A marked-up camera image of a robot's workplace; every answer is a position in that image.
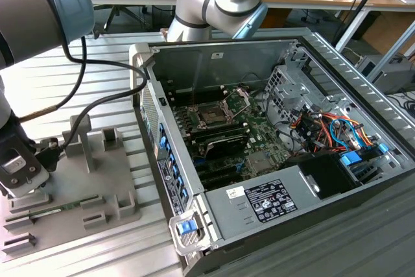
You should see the thick black cable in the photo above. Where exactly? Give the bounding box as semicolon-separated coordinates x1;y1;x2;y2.
35;38;148;173

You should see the black fan shroud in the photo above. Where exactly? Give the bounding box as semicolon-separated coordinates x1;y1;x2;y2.
281;152;362;202

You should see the metal drive cage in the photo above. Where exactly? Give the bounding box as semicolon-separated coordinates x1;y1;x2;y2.
264;64;328;128

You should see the black graphics card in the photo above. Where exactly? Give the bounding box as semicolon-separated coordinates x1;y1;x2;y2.
202;134;249;161

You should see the black installed RAM stick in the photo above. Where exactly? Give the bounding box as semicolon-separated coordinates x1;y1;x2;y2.
189;121;250;138

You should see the blue disk carrier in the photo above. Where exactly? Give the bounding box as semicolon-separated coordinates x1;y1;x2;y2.
340;151;363;169

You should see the black stand pole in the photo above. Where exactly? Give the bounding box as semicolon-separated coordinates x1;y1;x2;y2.
333;0;393;46

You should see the open PC case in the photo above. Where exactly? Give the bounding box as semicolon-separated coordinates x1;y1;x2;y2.
128;27;415;277

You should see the black cable heap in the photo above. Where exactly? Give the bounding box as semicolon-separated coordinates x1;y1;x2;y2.
397;90;415;119

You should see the blue wire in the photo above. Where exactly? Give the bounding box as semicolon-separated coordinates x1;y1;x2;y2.
329;117;362;151

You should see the grey parts rack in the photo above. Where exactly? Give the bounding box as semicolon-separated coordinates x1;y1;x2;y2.
0;113;142;263

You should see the thin cable brass end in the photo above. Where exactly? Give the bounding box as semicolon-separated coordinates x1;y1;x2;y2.
18;35;88;122

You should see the grey power supply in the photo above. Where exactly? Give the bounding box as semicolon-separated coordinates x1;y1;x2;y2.
204;165;320;242

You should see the orange red wire bundle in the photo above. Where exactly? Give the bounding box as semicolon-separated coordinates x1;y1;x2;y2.
290;111;377;156

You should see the green RAM stick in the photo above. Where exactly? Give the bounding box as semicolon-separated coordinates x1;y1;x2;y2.
6;201;82;223

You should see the green motherboard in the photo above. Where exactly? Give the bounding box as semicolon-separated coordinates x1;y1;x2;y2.
171;85;292;190

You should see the brown cardboard box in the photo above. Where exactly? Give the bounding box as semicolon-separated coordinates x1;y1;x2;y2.
362;10;415;57

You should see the office chair base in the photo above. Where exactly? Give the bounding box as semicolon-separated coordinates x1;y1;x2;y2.
93;4;153;33

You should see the blue case latch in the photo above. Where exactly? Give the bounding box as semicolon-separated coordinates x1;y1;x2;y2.
178;221;197;235

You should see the CPU socket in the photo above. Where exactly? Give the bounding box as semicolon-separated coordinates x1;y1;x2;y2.
191;103;236;128

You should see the grey computer box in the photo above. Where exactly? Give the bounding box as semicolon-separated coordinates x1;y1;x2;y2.
355;54;415;95

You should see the metal socket cover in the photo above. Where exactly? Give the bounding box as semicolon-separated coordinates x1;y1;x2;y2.
220;87;252;119

